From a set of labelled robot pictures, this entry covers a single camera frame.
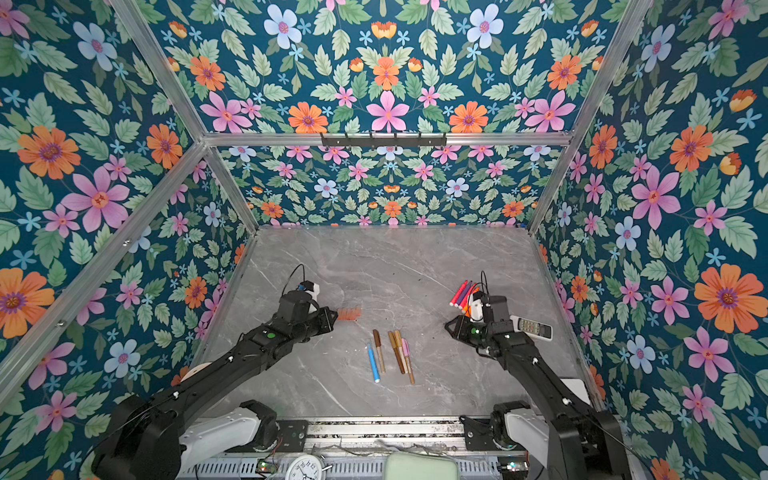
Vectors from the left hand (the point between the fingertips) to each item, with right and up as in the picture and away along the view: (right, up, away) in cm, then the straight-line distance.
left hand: (342, 312), depth 84 cm
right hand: (+33, -3, +1) cm, 33 cm away
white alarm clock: (-4, -32, -17) cm, 37 cm away
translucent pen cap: (0, -3, +11) cm, 11 cm away
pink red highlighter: (+36, +3, +16) cm, 40 cm away
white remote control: (+59, -7, +6) cm, 59 cm away
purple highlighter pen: (+38, +3, +15) cm, 40 cm away
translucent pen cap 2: (+2, -3, +11) cm, 12 cm away
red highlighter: (+39, +3, +15) cm, 42 cm away
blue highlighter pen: (+9, -15, +2) cm, 18 cm away
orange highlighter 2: (+35, +2, -7) cm, 35 cm away
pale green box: (+17, -32, -17) cm, 40 cm away
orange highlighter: (+41, +4, +14) cm, 44 cm away
